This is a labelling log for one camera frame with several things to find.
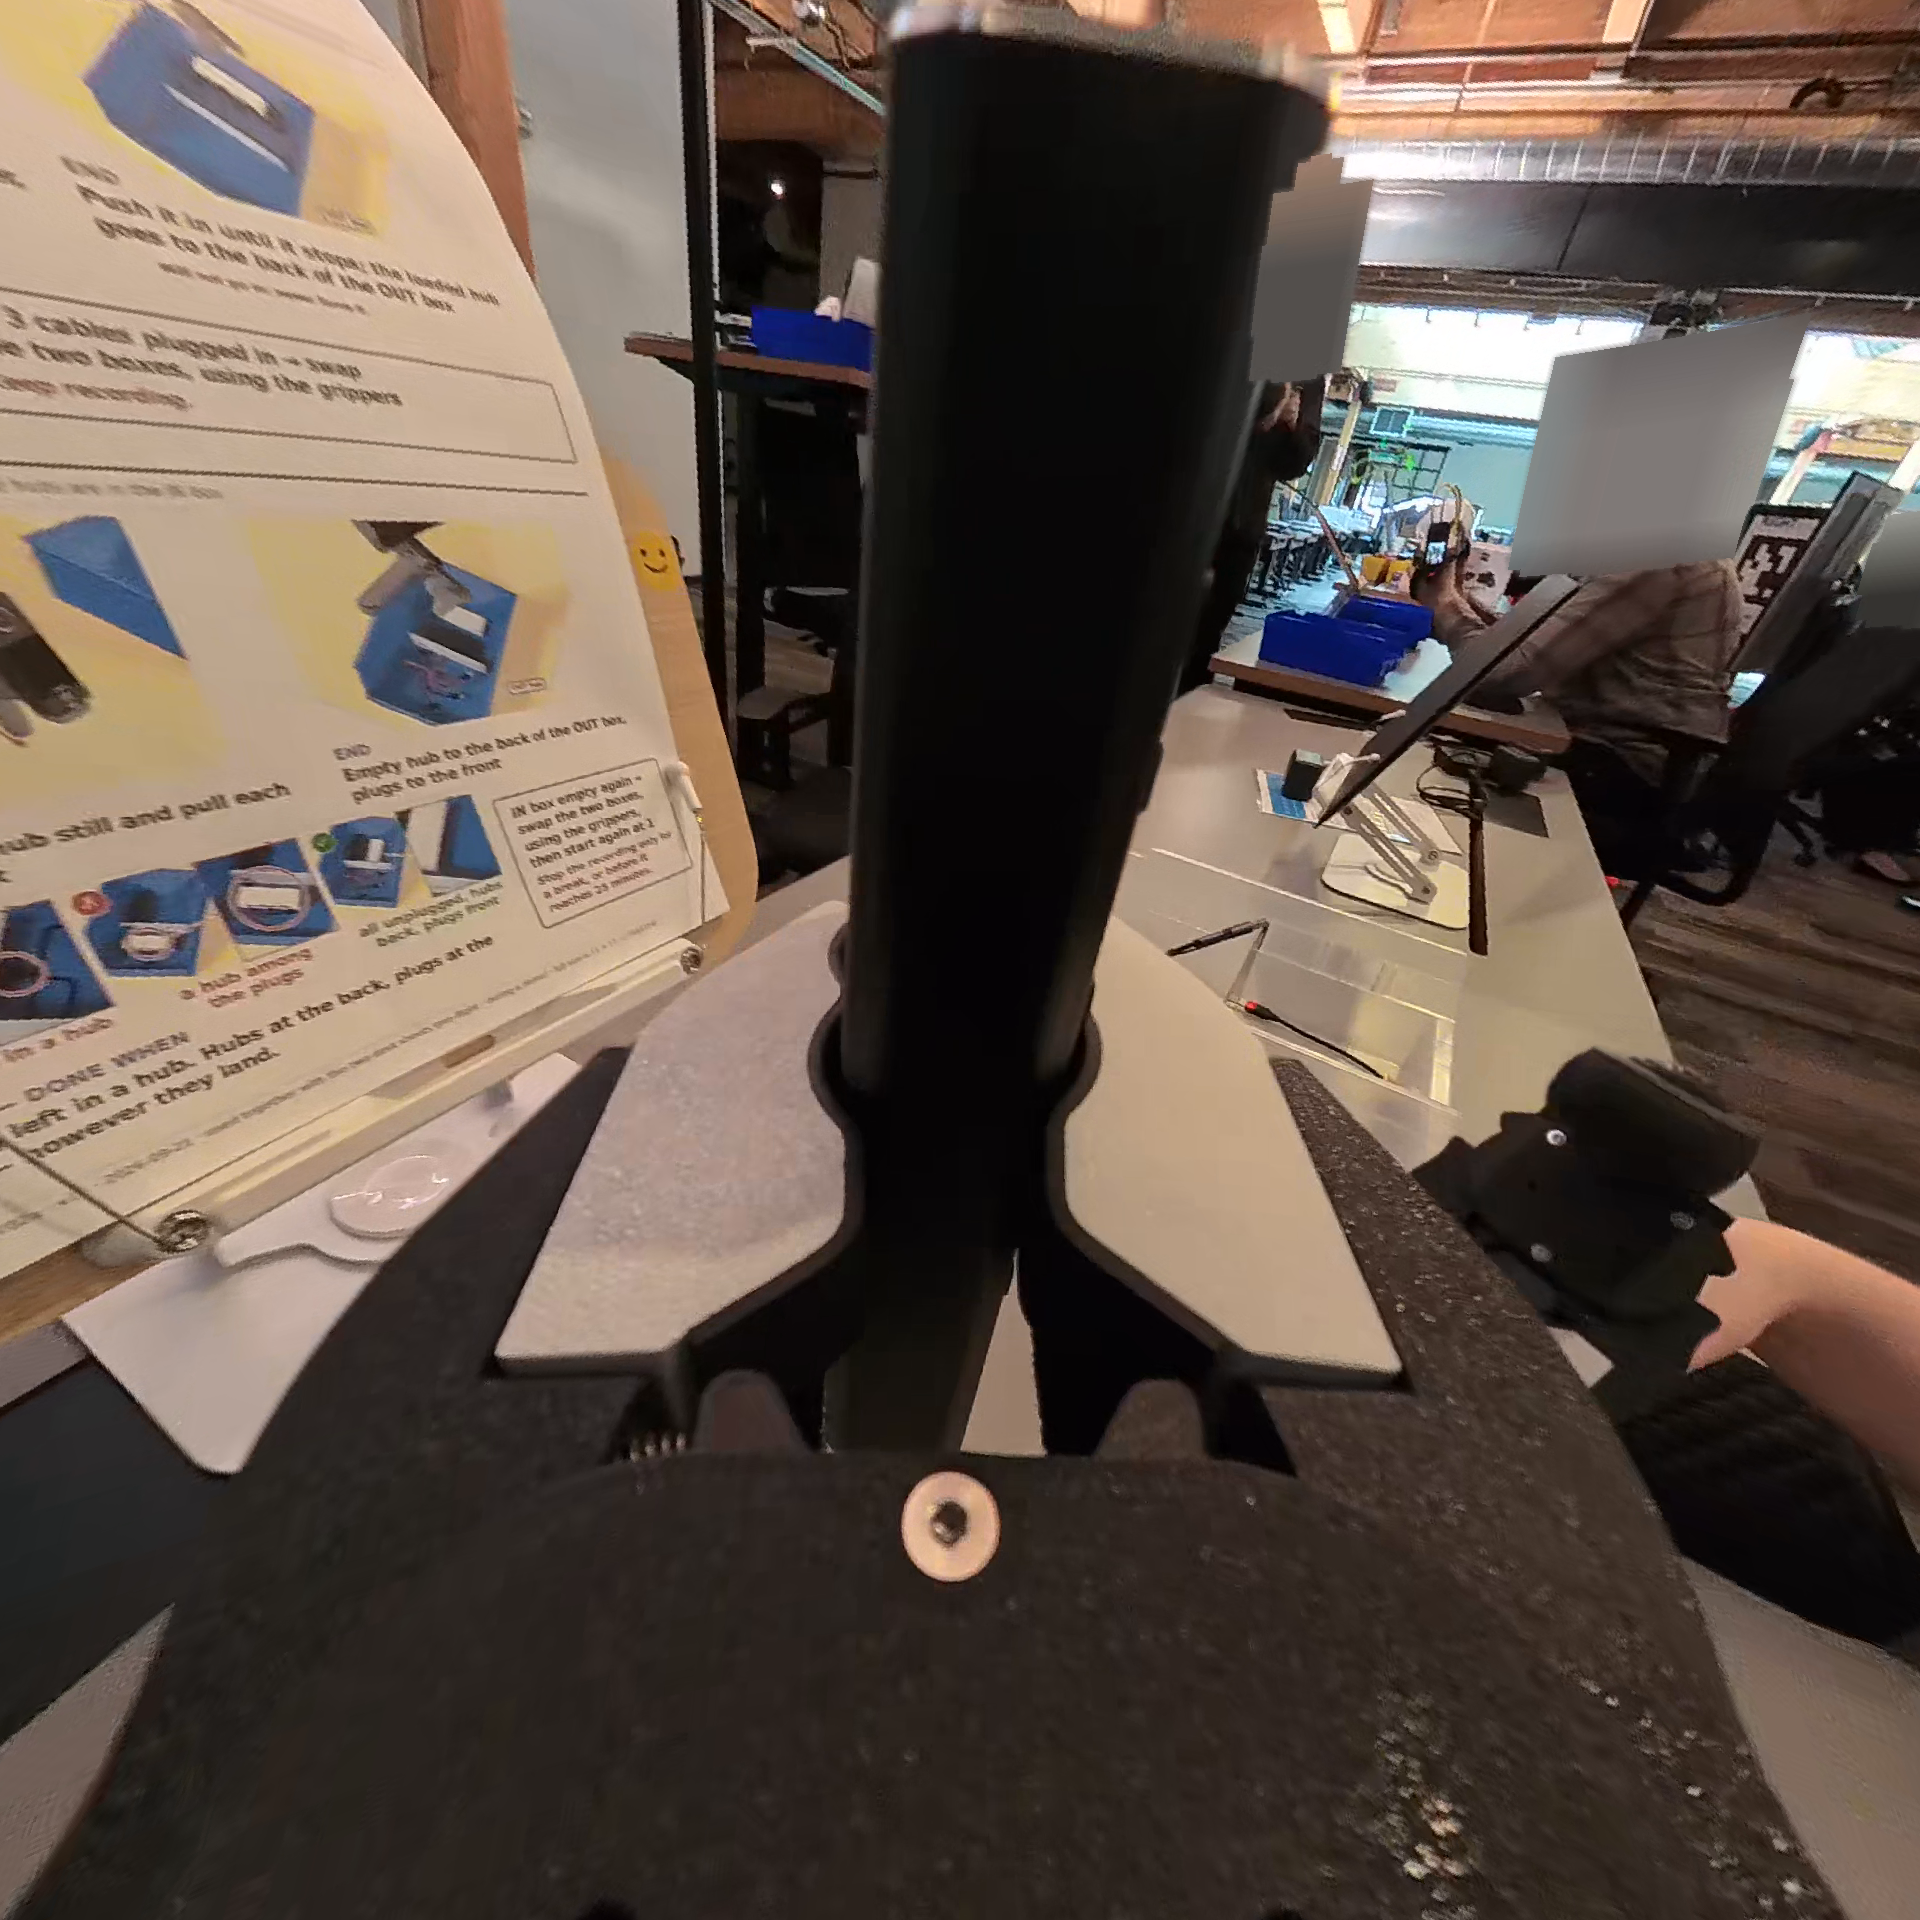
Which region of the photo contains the printed marker tag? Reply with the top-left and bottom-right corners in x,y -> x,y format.
1737,508 -> 1836,608

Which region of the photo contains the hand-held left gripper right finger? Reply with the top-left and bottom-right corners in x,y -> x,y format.
1050,914 -> 1409,1384

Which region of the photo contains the white stand base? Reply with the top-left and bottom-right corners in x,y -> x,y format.
66,1050 -> 588,1480

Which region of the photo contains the black usb hub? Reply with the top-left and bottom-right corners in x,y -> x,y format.
823,0 -> 1340,1456

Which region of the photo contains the wooden post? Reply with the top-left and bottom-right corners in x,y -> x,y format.
416,0 -> 538,290

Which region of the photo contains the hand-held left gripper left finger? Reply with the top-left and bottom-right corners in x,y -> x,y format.
496,896 -> 864,1379

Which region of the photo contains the black metal pole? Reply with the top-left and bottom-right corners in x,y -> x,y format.
674,0 -> 740,781

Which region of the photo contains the black office chair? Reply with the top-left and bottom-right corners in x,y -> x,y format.
737,576 -> 859,888
1617,477 -> 1920,921

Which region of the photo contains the printed instruction sheet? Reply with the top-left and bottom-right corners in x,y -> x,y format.
0,0 -> 732,1279

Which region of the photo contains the clear plastic bin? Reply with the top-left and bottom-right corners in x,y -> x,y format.
1111,843 -> 1482,1108

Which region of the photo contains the dark tablet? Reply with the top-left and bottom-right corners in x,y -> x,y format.
1312,573 -> 1580,829

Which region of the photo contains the blue storage bin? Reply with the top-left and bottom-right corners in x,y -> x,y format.
750,305 -> 876,375
1258,592 -> 1438,689

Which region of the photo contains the wooden top standing desk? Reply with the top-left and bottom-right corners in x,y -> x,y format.
1208,631 -> 1574,755
626,335 -> 876,781

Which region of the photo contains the wooden display board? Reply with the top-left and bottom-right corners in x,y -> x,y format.
0,451 -> 759,1347

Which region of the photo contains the person's right hand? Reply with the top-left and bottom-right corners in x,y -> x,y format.
1688,1218 -> 1920,1490

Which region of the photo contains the black textured pad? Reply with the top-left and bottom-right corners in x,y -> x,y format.
1611,1351 -> 1920,1652

